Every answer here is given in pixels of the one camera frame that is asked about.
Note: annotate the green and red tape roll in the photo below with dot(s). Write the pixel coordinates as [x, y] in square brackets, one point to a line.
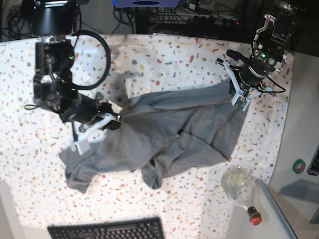
[298, 166]

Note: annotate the terrazzo patterned tablecloth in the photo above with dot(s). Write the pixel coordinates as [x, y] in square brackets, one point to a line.
[191, 205]

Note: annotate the clear glass bottle red cap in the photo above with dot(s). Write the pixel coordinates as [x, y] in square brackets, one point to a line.
[239, 186]

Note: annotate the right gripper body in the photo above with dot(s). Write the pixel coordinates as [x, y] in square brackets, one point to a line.
[86, 110]

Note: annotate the blue box with oval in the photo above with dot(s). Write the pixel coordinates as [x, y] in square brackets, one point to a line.
[145, 3]

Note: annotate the black power strip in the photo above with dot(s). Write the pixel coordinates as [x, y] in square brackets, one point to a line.
[214, 19]

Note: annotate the dark phone on table edge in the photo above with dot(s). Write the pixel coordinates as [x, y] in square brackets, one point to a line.
[313, 168]

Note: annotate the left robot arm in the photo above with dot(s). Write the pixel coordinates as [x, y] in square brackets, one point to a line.
[269, 49]

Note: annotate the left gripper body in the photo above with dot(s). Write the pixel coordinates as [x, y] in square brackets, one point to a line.
[251, 73]

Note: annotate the black computer keyboard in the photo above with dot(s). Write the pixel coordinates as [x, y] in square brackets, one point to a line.
[149, 228]

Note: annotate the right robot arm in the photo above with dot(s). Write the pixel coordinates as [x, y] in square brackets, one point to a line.
[53, 85]

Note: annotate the grey t-shirt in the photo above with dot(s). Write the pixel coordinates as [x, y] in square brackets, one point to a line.
[162, 134]

